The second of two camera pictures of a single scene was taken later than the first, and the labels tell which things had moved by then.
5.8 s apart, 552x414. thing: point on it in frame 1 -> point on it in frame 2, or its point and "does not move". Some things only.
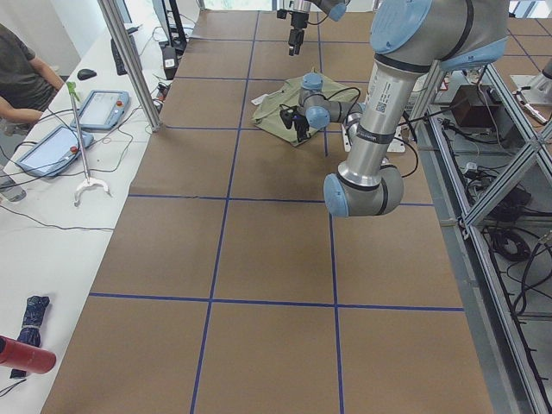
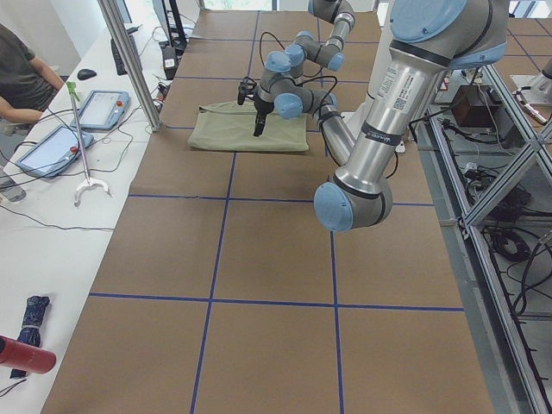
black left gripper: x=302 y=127 -> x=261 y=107
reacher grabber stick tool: x=72 y=87 does not move
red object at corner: x=17 y=354 does not move
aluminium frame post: x=133 y=63 does not move
